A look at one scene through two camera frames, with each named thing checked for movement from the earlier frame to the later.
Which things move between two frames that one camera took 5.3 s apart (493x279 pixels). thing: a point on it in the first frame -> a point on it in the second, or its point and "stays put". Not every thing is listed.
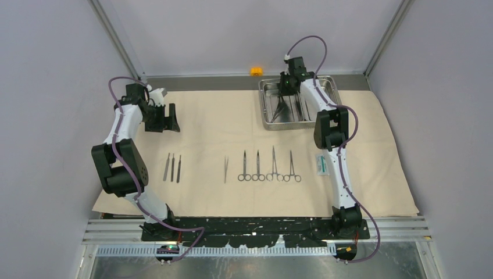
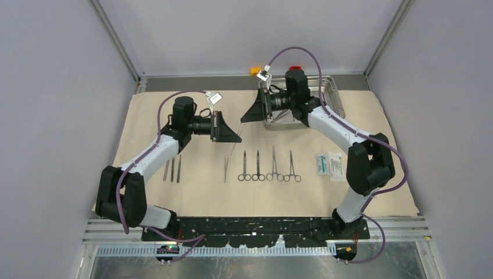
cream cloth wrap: x=223 y=164 stays put
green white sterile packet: x=322 y=164 stays put
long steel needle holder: x=270 y=176 stays put
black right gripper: x=283 y=91 -> x=260 y=111
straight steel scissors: x=256 y=177 stays put
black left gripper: x=166 y=123 -> x=221 y=133
